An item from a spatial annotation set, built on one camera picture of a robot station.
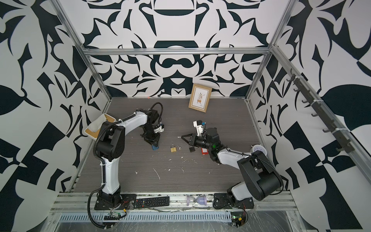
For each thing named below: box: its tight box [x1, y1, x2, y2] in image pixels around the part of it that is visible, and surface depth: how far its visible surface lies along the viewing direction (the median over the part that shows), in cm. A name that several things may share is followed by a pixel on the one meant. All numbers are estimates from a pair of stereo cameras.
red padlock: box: [200, 147, 210, 156], surface depth 93 cm
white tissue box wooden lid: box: [84, 113, 117, 140], surface depth 98 cm
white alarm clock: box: [249, 144, 268, 157], surface depth 92 cm
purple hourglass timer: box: [186, 195, 208, 206], surface depth 75 cm
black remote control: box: [133, 196, 170, 209], surface depth 74 cm
